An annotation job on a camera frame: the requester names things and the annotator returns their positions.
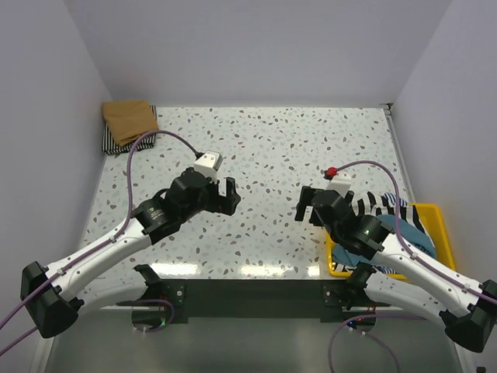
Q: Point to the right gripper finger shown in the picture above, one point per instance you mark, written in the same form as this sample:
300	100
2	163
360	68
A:
314	218
306	195

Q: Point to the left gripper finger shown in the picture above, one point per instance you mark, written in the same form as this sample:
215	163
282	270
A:
216	200
232	198

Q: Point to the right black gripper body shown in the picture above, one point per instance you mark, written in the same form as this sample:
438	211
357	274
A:
334	232

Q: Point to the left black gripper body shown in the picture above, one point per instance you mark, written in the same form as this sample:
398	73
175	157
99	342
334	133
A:
204	203

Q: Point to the blue tank top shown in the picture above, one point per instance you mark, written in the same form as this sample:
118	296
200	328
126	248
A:
414	234

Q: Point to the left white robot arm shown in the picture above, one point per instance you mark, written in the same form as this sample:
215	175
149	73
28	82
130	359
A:
50	293

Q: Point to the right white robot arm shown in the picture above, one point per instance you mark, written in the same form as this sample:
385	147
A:
464	307

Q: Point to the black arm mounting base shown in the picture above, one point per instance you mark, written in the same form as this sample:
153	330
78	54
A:
176	300

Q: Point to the black white striped tank top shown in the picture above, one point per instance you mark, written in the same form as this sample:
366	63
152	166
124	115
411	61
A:
370	203

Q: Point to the navy white striped tank top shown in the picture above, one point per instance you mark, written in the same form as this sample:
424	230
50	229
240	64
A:
391	200

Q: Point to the folded thin-striped tank top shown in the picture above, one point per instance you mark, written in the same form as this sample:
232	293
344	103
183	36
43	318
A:
110	147

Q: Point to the folded tan tank top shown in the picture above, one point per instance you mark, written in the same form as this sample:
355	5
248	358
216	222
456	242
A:
127	120

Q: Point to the yellow plastic bin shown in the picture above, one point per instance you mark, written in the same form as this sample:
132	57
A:
431	218

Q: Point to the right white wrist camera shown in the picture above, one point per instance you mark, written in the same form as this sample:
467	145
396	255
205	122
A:
340	183

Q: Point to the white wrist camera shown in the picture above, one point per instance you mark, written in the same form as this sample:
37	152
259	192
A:
340	183
208	164

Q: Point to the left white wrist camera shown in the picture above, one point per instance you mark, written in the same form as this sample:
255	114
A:
208	164

